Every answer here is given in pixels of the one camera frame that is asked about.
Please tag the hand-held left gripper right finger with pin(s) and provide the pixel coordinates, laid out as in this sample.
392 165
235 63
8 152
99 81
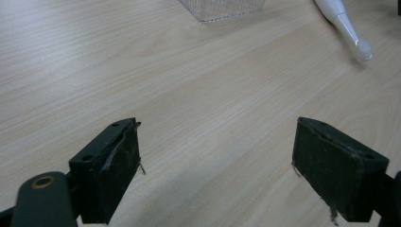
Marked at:
334 170

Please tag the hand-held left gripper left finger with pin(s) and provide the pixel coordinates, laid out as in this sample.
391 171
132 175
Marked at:
105 170

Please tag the white electric toothbrush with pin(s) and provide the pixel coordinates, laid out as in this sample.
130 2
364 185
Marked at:
346 27

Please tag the clear plastic container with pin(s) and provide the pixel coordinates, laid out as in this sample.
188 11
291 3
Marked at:
221 10

